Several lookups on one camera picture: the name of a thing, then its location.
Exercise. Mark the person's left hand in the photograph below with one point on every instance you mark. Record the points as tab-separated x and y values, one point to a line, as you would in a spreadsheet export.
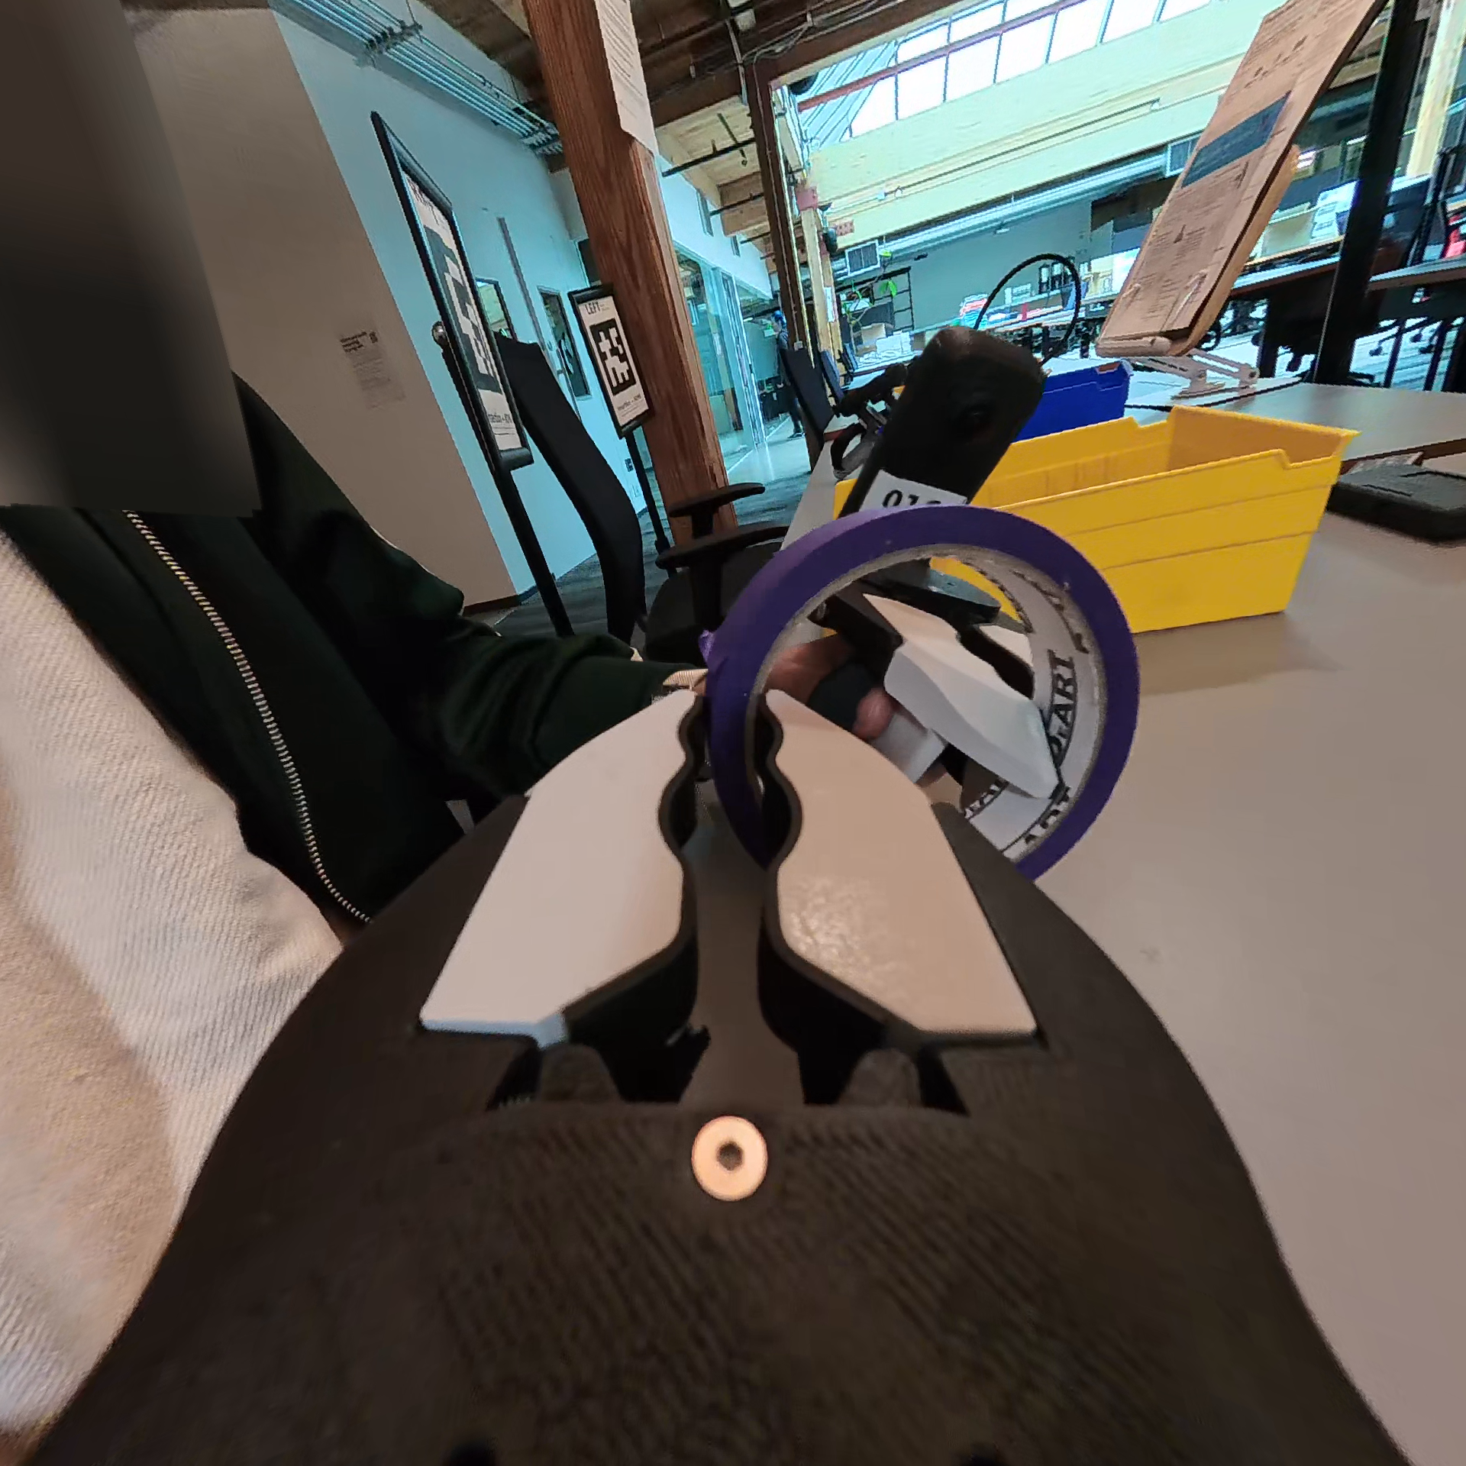
801	664

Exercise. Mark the grey desk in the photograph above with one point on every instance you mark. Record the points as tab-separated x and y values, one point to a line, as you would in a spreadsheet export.
1260	860

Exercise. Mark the brown board on white stand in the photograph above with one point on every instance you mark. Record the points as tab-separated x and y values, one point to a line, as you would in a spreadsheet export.
1225	207

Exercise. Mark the black steel pole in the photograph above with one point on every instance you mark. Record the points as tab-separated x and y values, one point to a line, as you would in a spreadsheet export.
1369	195

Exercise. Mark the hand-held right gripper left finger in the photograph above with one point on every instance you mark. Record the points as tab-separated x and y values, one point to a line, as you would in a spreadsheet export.
561	917

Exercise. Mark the yellow plastic bin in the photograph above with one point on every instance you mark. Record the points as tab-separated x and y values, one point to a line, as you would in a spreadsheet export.
1203	528

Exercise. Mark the wooden support post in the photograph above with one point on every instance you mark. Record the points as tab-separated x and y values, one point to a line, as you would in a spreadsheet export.
641	287

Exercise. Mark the purple tape roll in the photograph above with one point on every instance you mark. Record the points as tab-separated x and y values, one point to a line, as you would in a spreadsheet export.
917	528

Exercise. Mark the blue plastic bin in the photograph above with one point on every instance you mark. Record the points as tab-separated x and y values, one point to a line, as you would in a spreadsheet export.
1077	401

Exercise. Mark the dark green zip jacket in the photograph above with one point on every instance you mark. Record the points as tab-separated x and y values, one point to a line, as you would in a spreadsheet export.
321	596

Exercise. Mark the small framed marker sign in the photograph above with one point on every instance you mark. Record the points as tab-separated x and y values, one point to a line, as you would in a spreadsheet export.
613	362

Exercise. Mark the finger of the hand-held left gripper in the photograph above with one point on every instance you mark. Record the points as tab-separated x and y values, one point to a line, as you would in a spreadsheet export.
962	699

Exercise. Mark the black office chair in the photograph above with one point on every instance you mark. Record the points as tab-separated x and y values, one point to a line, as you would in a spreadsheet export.
583	505

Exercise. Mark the large framed poster sign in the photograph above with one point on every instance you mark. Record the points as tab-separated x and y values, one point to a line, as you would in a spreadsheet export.
458	287

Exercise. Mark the flat black device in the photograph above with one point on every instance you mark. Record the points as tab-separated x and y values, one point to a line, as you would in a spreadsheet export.
1403	498

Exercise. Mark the person's left forearm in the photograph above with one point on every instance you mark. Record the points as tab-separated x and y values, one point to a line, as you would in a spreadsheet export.
550	699

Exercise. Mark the wall-mounted metal rails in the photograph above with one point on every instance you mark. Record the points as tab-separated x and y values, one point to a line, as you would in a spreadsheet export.
435	59

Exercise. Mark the silver mesh wristwatch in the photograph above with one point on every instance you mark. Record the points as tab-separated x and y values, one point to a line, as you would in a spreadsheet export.
684	682

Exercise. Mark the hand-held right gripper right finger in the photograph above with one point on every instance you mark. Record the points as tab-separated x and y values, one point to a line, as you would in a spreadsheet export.
894	917

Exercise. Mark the white paper notice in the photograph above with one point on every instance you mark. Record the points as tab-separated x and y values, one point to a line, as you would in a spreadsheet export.
627	69

